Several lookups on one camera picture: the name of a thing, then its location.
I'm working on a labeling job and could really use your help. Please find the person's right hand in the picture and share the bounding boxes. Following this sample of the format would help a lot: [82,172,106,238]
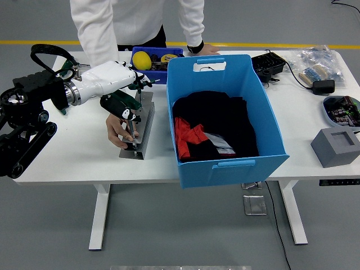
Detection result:
[106,114,140,149]

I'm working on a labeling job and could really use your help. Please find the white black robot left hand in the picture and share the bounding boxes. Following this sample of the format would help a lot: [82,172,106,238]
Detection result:
[73,60,154,123]

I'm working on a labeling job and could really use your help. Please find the person's left hand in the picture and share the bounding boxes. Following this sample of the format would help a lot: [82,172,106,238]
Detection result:
[200,43,222,56]

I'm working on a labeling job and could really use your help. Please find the short green T-handle hex key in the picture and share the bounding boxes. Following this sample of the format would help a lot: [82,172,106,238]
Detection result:
[128,79,161,109]

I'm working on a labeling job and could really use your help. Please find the grey metal tool holder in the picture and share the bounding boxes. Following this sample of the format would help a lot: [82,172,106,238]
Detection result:
[119,91,156,161]

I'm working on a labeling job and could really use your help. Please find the large green T-handle hex key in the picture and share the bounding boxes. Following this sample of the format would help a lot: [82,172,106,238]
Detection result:
[111,89,143,150]

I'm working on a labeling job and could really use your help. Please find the large blue plastic box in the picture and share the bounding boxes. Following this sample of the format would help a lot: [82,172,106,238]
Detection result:
[165,54,290,190]

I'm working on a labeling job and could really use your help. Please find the black wrist watch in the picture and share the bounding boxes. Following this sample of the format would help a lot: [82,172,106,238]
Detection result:
[187,40,205,55]

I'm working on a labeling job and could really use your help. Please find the yellow lemon-shaped ball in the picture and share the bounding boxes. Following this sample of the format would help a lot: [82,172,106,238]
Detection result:
[132,51,152,71]

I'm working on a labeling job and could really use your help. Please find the yellow floor tape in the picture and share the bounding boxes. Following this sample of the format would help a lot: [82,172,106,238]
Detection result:
[0,40,360,50]

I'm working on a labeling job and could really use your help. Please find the small dark blue bin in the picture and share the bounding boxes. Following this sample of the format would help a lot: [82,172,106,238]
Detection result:
[128,46,184,84]

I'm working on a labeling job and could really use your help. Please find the black plastic tray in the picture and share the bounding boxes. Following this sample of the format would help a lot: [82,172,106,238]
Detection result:
[251,51,287,84]

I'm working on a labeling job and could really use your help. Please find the person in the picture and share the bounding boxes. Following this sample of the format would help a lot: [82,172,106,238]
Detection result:
[69,0,205,68]

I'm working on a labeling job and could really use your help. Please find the black cloth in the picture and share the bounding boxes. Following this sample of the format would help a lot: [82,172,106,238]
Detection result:
[171,90,259,163]

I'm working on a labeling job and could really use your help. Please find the red cloth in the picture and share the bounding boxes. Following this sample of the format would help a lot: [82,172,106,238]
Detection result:
[174,117,205,160]

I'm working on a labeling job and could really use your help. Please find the white table leg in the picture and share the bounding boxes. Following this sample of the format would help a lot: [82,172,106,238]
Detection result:
[278,180,309,245]
[88,184,111,251]

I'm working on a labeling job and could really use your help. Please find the grey white cloth piece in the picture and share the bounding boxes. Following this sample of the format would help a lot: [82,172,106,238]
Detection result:
[202,131,236,156]

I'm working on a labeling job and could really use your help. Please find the beige resistor strip bundle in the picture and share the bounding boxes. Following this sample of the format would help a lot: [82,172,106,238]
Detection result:
[298,64,329,87]

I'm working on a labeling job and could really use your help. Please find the clear plastic parts bags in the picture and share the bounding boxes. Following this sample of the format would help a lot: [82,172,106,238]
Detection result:
[285,44,346,88]

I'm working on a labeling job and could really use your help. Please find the black power adapter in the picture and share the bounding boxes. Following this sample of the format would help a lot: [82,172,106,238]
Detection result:
[312,80,336,96]

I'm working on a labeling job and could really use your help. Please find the light blue dish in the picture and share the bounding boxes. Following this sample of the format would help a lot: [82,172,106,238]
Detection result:
[322,95,360,128]

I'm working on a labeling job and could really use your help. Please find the pile of dark capacitors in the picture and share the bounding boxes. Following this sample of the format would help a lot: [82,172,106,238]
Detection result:
[325,96,360,127]

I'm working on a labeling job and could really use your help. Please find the grey block with square recess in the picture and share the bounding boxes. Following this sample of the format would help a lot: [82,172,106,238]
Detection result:
[310,128,360,169]

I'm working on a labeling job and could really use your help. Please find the large metal floor plate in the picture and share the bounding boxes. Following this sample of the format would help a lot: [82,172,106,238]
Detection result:
[243,195,267,216]

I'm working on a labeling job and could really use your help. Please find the black table control panel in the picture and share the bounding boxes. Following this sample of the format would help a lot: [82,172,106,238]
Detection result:
[318,178,360,187]

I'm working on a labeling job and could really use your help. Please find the black adapter cable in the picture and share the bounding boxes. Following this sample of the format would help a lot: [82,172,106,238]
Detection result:
[283,60,315,91]

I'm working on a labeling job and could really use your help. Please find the thin black background cable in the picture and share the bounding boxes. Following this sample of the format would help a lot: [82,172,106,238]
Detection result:
[331,0,360,12]

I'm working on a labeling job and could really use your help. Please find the black floor cable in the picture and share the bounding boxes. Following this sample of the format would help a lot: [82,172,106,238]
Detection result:
[264,181,292,270]

